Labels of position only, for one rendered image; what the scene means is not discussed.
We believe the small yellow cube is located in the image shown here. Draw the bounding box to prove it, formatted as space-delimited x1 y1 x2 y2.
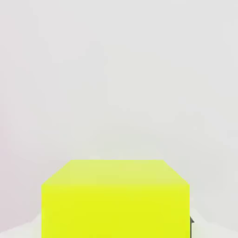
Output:
40 159 191 238

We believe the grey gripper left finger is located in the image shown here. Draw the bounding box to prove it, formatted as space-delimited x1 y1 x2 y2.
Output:
0 213 42 238

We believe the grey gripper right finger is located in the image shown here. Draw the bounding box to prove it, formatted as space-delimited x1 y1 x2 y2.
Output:
190 209 238 238

